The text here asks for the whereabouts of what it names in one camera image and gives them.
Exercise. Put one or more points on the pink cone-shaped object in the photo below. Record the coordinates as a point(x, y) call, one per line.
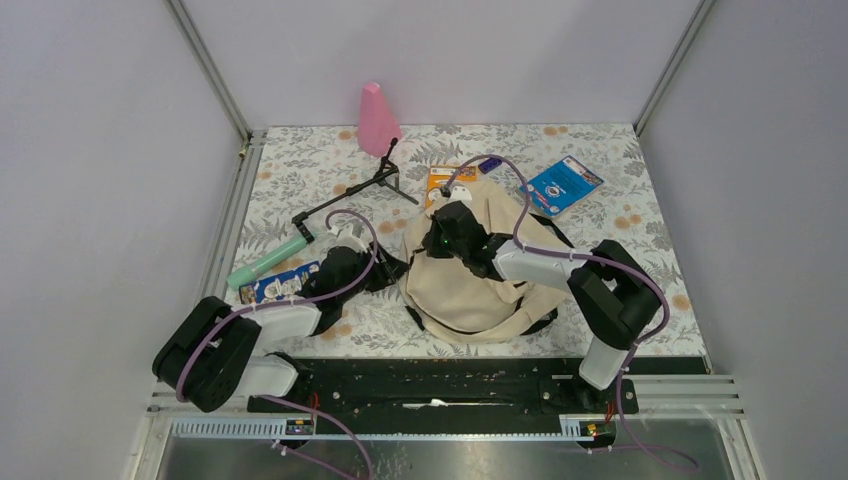
point(377, 126)

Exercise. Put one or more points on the beige canvas backpack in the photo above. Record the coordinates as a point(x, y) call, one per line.
point(458, 307)

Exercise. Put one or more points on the orange booklet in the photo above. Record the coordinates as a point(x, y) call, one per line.
point(439, 175)

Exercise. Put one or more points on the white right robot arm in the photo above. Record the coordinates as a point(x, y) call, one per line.
point(620, 303)

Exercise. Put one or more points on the blue picture book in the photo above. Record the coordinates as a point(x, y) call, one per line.
point(278, 286)

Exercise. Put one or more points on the small purple box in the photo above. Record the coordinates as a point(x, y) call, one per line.
point(489, 165)

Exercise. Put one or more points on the black compass tool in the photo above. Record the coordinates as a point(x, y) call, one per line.
point(387, 176)

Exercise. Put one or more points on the blue booklet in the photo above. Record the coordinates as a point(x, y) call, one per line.
point(561, 186)

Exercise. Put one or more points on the green tube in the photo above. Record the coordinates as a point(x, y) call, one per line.
point(249, 273)

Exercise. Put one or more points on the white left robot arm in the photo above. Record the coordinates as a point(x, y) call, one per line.
point(222, 351)

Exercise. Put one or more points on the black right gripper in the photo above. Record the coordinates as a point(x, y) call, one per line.
point(432, 241)

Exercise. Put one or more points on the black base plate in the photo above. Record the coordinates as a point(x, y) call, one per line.
point(453, 396)

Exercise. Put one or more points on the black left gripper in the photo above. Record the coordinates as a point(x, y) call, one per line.
point(387, 271)

